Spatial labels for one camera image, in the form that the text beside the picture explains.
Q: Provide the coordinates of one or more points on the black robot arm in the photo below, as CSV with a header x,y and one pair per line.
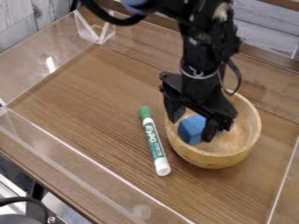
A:
x,y
209,42

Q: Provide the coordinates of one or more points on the brown wooden bowl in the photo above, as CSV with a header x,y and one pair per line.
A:
x,y
231,146

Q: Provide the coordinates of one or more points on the clear acrylic tray wall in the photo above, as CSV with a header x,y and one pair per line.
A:
x,y
70,130

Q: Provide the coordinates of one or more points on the green Expo marker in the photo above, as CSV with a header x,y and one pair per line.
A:
x,y
160,161

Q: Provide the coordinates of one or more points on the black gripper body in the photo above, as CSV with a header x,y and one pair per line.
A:
x,y
201,95

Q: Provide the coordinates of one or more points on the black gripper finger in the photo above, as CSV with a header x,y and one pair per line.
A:
x,y
209,130
173,106

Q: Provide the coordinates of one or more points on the black device at corner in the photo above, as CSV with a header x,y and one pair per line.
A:
x,y
34,213

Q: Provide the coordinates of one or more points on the blue foam block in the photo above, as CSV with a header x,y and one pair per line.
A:
x,y
191,128

